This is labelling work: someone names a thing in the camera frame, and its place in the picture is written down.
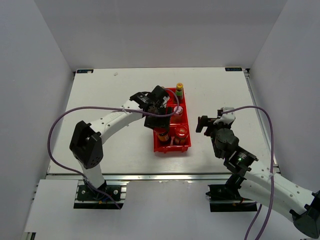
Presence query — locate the aluminium right side rail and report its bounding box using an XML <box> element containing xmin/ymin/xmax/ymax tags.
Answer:
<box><xmin>243</xmin><ymin>68</ymin><xmax>281</xmax><ymax>173</ymax></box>

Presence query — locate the aluminium rail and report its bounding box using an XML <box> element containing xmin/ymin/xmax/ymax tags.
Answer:
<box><xmin>243</xmin><ymin>68</ymin><xmax>281</xmax><ymax>173</ymax></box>
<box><xmin>46</xmin><ymin>172</ymin><xmax>236</xmax><ymax>183</ymax></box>

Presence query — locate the blue corner label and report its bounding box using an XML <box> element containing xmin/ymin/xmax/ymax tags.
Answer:
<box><xmin>76</xmin><ymin>69</ymin><xmax>94</xmax><ymax>74</ymax></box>
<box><xmin>224</xmin><ymin>67</ymin><xmax>243</xmax><ymax>72</ymax></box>

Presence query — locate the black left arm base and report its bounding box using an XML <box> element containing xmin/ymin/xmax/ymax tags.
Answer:
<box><xmin>73</xmin><ymin>182</ymin><xmax>126</xmax><ymax>210</ymax></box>

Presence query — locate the green-label red sauce bottle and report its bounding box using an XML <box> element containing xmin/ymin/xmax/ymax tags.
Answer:
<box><xmin>175</xmin><ymin>82</ymin><xmax>184</xmax><ymax>103</ymax></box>

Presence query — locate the blue corner label right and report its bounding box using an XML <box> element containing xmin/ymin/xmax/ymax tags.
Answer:
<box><xmin>224</xmin><ymin>67</ymin><xmax>243</xmax><ymax>72</ymax></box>

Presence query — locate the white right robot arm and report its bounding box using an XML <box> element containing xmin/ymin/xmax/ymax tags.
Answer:
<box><xmin>195</xmin><ymin>115</ymin><xmax>320</xmax><ymax>239</ymax></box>

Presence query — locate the red-lidded brown sauce jar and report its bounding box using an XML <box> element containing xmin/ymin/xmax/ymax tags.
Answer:
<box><xmin>173</xmin><ymin>125</ymin><xmax>189</xmax><ymax>146</ymax></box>

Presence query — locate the blue corner label left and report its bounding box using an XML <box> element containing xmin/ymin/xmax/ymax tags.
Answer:
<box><xmin>76</xmin><ymin>69</ymin><xmax>94</xmax><ymax>74</ymax></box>

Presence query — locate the pink-lidded spice jar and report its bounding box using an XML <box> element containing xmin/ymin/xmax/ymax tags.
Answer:
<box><xmin>170</xmin><ymin>106</ymin><xmax>184</xmax><ymax>124</ymax></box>

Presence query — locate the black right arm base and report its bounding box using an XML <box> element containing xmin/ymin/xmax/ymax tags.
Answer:
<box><xmin>205</xmin><ymin>184</ymin><xmax>258</xmax><ymax>213</ymax></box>

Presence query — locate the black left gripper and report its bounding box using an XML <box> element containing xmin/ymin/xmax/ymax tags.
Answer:
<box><xmin>144</xmin><ymin>104</ymin><xmax>173</xmax><ymax>132</ymax></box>

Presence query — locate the aluminium front rail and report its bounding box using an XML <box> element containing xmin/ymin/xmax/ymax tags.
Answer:
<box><xmin>46</xmin><ymin>172</ymin><xmax>236</xmax><ymax>183</ymax></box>

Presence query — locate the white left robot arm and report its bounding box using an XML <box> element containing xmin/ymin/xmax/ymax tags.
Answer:
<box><xmin>69</xmin><ymin>85</ymin><xmax>173</xmax><ymax>200</ymax></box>

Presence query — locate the red plastic divided bin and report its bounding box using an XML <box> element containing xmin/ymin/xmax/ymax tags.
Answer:
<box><xmin>153</xmin><ymin>87</ymin><xmax>192</xmax><ymax>154</ymax></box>

